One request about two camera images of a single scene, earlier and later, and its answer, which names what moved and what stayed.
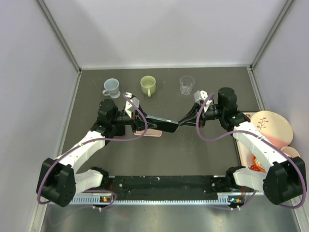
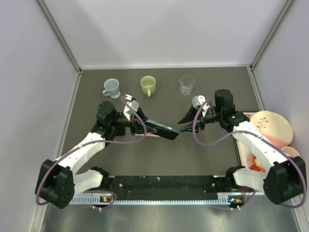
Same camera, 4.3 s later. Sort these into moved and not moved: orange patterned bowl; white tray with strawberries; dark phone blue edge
Moved: dark phone blue edge
Not moved: white tray with strawberries; orange patterned bowl
